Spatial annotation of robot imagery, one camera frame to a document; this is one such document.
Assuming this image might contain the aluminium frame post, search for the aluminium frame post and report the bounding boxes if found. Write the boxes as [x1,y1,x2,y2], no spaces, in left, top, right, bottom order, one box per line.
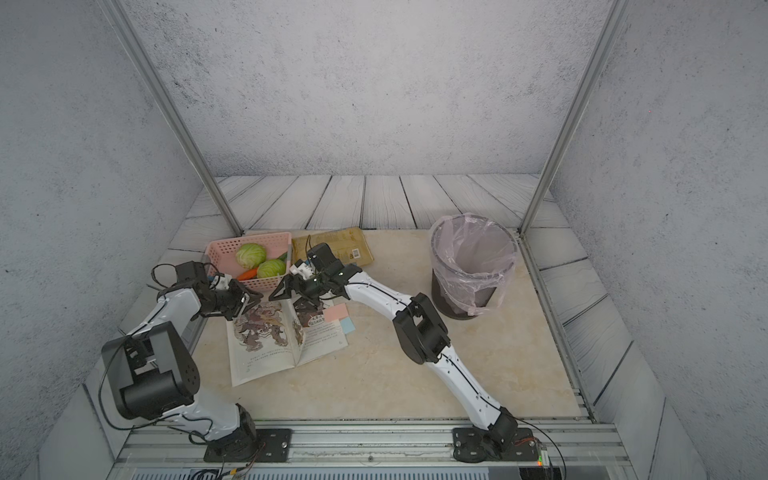
[98,0,244,236]
[519,0,631,236]

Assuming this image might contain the blue sticky note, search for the blue sticky note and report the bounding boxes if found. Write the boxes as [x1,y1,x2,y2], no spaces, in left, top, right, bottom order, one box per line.
[339,317,355,335]

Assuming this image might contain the black mesh trash bin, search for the black mesh trash bin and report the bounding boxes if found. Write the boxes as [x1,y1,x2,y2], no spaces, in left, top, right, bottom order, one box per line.
[429,214,519,321]

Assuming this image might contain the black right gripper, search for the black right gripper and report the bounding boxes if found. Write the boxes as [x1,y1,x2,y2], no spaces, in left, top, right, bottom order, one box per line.
[266,274,329,314]

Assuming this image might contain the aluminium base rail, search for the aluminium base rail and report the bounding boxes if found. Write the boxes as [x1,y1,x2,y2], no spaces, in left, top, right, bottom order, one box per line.
[108,418,637,479]

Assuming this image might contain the aluminium frame post right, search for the aluminium frame post right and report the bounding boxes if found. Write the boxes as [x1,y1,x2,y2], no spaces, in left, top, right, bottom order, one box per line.
[519,0,631,236]

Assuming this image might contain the large green cabbage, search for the large green cabbage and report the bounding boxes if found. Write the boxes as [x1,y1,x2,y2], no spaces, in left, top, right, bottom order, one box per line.
[235,243,267,270]

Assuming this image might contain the illustrated children's story book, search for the illustrated children's story book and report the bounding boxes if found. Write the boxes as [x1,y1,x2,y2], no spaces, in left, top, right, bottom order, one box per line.
[227,300,348,387]

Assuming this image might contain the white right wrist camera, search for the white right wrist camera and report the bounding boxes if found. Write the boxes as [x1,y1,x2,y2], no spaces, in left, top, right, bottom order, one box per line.
[289,262,315,280]

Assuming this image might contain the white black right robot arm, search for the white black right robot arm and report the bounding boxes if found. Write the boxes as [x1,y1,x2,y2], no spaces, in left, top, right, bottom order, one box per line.
[269,243,518,460]

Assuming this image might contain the pink sticky note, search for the pink sticky note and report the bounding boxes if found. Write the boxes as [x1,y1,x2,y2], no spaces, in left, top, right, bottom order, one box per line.
[323,303,349,322]

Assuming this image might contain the orange carrot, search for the orange carrot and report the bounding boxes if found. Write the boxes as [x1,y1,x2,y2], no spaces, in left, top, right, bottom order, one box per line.
[236,268,258,281]

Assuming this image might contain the pink perforated plastic basket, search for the pink perforated plastic basket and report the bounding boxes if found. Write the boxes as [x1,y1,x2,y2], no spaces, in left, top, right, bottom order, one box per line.
[205,232,292,293]

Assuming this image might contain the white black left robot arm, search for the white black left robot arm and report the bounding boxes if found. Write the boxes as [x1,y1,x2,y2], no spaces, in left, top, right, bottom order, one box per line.
[101,261,263,463]

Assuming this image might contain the pink plastic bin liner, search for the pink plastic bin liner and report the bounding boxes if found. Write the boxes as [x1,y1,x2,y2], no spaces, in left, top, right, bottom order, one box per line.
[429,214,519,316]

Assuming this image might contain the aluminium frame post left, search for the aluminium frame post left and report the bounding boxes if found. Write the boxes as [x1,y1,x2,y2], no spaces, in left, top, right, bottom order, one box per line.
[98,0,244,236]

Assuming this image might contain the small green cabbage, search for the small green cabbage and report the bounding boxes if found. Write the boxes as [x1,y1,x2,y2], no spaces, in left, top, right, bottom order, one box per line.
[257,259,287,279]

